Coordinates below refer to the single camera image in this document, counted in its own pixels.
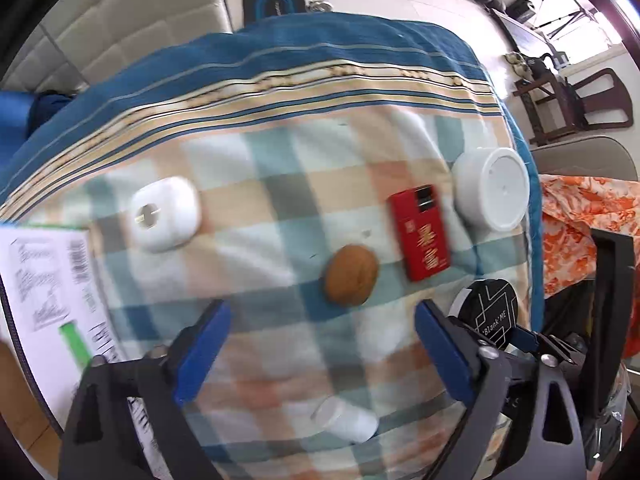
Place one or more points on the orange floral cloth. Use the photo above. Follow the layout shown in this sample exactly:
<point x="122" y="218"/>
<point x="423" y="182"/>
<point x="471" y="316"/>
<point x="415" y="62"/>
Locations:
<point x="570" y="220"/>

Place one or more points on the white printed paper box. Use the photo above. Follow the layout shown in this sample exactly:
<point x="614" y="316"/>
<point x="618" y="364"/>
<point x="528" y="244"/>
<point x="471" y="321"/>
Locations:
<point x="45" y="305"/>

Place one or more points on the small white bottle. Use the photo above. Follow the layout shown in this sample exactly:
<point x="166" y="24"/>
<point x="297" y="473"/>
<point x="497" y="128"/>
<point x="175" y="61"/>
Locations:
<point x="347" y="420"/>

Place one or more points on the beige padded sofa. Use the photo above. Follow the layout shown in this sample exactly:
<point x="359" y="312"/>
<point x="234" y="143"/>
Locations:
<point x="125" y="25"/>

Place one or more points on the dark wooden chair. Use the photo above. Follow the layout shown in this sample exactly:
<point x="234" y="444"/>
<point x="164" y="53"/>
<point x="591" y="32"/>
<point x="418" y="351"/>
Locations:
<point x="602" y="102"/>
<point x="540" y="102"/>

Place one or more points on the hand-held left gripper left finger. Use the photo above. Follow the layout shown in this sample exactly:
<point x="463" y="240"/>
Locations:
<point x="200" y="350"/>

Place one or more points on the black round compact case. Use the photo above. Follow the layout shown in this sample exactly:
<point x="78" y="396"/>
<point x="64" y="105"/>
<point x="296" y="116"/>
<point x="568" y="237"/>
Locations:
<point x="487" y="310"/>

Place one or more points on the blue cushion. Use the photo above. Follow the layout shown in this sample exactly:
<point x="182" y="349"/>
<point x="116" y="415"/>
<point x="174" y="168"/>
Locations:
<point x="35" y="112"/>

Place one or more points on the grey weight plate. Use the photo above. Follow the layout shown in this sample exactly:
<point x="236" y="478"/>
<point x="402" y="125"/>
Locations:
<point x="320" y="7"/>

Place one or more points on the white square charger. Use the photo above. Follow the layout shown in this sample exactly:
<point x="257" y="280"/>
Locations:
<point x="167" y="217"/>

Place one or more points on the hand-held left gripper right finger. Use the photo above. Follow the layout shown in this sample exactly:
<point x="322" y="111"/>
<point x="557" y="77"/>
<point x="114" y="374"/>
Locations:
<point x="445" y="355"/>

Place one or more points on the red rectangular box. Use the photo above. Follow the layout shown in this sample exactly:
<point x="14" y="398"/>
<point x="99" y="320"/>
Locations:
<point x="420" y="240"/>

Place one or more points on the grey chair back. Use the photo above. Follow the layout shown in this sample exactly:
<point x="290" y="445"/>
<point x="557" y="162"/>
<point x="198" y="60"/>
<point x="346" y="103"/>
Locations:
<point x="587" y="157"/>

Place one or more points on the checkered blue striped blanket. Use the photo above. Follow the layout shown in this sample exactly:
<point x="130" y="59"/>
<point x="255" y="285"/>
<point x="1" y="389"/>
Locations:
<point x="300" y="170"/>

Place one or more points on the white round jar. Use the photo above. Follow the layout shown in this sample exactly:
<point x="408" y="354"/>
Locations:
<point x="492" y="190"/>

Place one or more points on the brown walnut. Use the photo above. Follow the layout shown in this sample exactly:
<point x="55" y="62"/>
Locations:
<point x="350" y="276"/>

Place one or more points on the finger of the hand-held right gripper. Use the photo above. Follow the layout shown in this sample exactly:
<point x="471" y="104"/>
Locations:
<point x="622" y="280"/>
<point x="565" y="350"/>

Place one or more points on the black tripod stand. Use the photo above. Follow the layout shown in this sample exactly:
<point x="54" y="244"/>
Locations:
<point x="562" y="15"/>

